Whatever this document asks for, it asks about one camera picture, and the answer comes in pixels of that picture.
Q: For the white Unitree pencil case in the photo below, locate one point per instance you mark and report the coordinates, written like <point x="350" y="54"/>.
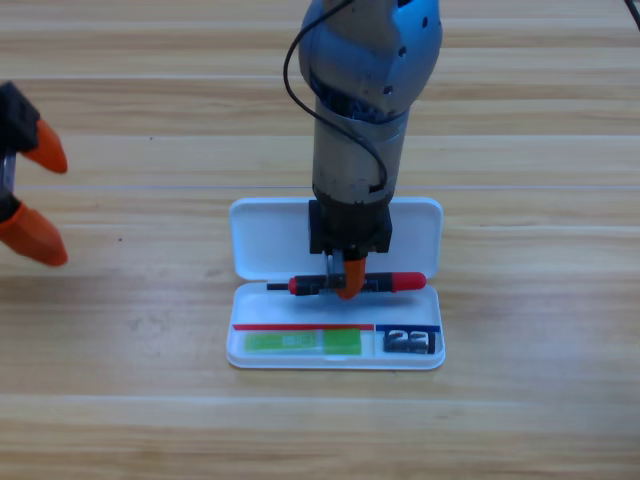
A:
<point x="280" y="240"/>

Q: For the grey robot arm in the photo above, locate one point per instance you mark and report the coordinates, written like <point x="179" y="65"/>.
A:
<point x="360" y="100"/>

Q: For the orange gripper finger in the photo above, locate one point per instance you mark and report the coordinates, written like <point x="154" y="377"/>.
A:
<point x="45" y="147"/>
<point x="35" y="240"/>
<point x="354" y="280"/>

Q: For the red and black marker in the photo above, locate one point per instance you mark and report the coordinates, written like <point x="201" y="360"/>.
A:
<point x="400" y="282"/>

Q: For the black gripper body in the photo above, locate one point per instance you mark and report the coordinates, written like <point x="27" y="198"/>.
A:
<point x="6" y="175"/>
<point x="350" y="230"/>

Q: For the green and white pen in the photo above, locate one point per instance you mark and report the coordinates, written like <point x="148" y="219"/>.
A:
<point x="300" y="342"/>

